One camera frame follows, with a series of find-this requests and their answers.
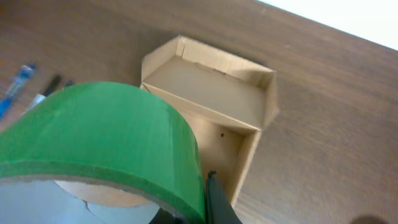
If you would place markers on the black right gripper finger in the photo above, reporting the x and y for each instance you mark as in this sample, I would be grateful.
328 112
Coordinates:
218 207

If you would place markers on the green tape roll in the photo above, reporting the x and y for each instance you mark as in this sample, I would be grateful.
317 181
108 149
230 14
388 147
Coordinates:
109 134

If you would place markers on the brown cardboard box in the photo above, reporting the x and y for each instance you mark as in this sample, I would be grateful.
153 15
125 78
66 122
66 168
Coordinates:
227 100

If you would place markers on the black white Sharpie marker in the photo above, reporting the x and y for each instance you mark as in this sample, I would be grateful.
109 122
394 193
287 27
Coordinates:
50 88

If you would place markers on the blue gel pen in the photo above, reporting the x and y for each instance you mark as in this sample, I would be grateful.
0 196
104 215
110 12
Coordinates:
23 75

